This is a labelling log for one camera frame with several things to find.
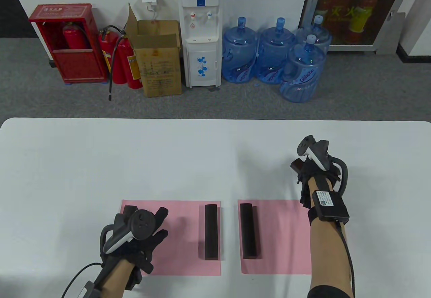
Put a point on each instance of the red fire extinguisher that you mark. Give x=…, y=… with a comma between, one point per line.
x=104, y=47
x=124, y=65
x=75, y=38

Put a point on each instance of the left black wrist camera box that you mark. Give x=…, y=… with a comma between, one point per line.
x=88, y=289

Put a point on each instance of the right black wrist camera box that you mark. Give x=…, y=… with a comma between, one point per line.
x=330, y=205

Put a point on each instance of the pink paper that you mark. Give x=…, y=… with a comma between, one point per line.
x=283, y=237
x=188, y=244

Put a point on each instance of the person's black sleeve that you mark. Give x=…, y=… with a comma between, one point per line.
x=330, y=293

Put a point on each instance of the glass door wall cabinet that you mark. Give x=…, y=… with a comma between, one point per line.
x=343, y=48

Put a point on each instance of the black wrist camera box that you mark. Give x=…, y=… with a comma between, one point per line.
x=88, y=289
x=330, y=205

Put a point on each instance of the blue water jug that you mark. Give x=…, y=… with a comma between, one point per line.
x=272, y=55
x=321, y=35
x=301, y=75
x=239, y=55

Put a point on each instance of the dark wooden paperweight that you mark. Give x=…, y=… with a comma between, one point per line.
x=129, y=209
x=296, y=166
x=211, y=234
x=250, y=230

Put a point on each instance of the red extinguisher cabinet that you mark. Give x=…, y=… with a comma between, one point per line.
x=79, y=65

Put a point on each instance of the open cardboard box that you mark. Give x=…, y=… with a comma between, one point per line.
x=158, y=68

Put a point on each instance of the person's right forearm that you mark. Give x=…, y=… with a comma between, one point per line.
x=328, y=254

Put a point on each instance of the red extinguisher behind glass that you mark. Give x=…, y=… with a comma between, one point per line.
x=325, y=8
x=362, y=11

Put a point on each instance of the person's left hand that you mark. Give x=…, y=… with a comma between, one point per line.
x=156, y=237

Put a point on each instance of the person's right hand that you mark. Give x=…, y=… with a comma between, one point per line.
x=323, y=171

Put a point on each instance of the left black and white controller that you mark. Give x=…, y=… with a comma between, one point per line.
x=141, y=224

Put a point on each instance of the white water dispenser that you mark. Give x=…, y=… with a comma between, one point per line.
x=202, y=45

